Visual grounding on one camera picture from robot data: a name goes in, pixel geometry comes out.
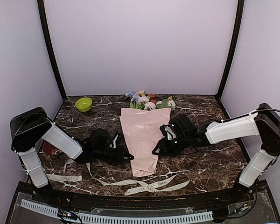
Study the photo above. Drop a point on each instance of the black frame post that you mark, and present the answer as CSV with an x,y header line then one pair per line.
x,y
232,49
49,47

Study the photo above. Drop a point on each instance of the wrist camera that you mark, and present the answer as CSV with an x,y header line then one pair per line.
x,y
179,126
101,138

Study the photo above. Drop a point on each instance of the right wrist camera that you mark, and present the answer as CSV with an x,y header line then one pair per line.
x,y
179,126

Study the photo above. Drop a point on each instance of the grey slotted cable duct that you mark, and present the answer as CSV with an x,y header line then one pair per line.
x,y
101,216

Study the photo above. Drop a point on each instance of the pink wrapping paper sheet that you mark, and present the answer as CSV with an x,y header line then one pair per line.
x,y
141,131

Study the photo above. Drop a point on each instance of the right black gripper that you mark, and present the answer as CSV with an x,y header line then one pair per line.
x,y
165,150

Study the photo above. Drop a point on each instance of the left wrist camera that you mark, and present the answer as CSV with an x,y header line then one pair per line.
x,y
101,138

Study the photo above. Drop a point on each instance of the left black frame post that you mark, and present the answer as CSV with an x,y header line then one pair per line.
x,y
49,47

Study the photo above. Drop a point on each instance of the right black frame post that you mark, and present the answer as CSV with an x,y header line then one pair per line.
x,y
232,49

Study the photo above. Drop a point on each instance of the white rose stem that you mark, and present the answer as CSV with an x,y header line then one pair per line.
x,y
147,106
166,103

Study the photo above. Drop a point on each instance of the blue flower stem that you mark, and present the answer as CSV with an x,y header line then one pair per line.
x,y
131,95

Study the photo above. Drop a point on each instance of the beige printed ribbon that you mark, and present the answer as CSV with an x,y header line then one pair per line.
x,y
143,186

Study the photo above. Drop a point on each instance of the red embroidered pouch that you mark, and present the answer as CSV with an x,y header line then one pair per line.
x,y
50,149

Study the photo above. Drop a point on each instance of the green plastic bowl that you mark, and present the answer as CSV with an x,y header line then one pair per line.
x,y
84,104

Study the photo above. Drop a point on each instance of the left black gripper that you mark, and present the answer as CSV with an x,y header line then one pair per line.
x,y
119,158

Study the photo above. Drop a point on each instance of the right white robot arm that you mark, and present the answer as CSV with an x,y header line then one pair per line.
x,y
262,124

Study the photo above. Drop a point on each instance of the peach and orange flower stem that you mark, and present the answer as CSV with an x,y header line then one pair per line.
x,y
147,94

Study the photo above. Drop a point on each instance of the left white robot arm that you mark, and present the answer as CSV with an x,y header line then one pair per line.
x,y
35,127

